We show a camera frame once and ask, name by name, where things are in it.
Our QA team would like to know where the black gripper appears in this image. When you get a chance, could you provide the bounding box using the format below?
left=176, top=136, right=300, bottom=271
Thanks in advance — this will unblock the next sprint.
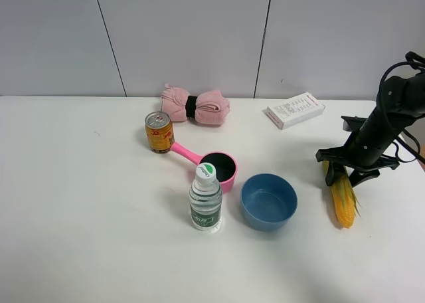
left=315, top=108, right=400, bottom=187

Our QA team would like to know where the yellow green corn cob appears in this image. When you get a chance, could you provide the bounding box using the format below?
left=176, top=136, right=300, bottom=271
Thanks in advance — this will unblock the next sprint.
left=329, top=166, right=360, bottom=229

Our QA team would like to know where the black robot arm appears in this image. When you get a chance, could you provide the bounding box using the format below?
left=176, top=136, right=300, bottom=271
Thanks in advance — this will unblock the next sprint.
left=315, top=73, right=424, bottom=187

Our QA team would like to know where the blue plastic bowl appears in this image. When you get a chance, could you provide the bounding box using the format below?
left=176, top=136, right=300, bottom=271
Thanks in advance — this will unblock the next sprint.
left=240, top=173, right=298, bottom=231

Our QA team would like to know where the white cardboard box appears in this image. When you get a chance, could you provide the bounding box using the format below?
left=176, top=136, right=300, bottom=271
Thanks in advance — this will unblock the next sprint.
left=264, top=92, right=325, bottom=130

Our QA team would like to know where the pink toy saucepan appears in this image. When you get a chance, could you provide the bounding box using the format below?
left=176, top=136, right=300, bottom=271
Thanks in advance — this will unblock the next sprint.
left=171, top=142, right=238, bottom=193

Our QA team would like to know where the clear water bottle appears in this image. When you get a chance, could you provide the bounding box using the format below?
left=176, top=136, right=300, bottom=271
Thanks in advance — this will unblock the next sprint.
left=189, top=163, right=222, bottom=233

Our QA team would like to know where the pink rolled towel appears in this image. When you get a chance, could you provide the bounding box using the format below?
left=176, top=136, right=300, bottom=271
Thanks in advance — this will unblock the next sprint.
left=161, top=84, right=230, bottom=126

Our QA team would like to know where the black hair band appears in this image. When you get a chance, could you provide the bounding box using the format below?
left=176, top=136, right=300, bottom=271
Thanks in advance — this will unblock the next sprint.
left=185, top=96, right=197, bottom=119

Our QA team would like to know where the gold red drink can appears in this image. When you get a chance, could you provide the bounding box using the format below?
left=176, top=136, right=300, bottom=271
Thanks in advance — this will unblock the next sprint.
left=145, top=111, right=175, bottom=153

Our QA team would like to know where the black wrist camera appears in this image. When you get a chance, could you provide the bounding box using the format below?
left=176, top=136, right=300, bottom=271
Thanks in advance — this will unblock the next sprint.
left=341, top=116, right=367, bottom=132

